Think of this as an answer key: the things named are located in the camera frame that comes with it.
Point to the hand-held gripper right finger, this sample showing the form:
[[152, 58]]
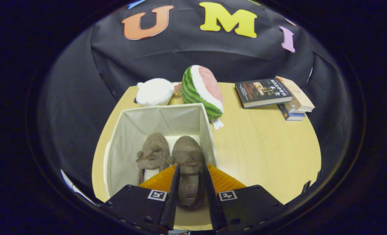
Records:
[[249, 205]]

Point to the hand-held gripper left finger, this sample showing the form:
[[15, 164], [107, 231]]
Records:
[[134, 205]]

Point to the brown fuzzy shoe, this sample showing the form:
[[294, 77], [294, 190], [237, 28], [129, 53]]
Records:
[[186, 156], [154, 153]]

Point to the grey fabric storage box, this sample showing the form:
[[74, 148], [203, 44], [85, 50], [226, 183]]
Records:
[[131, 130]]

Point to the blue cover book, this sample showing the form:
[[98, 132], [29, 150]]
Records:
[[293, 117]]

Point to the white cover book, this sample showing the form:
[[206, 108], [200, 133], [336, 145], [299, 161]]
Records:
[[294, 111]]

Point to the black cover book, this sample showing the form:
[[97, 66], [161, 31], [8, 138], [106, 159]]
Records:
[[262, 93]]

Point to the white plush toy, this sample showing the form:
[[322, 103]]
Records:
[[154, 91]]

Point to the beige cover book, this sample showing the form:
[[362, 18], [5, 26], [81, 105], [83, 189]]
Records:
[[298, 94]]

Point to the watermelon slice plush toy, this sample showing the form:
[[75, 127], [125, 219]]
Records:
[[203, 88]]

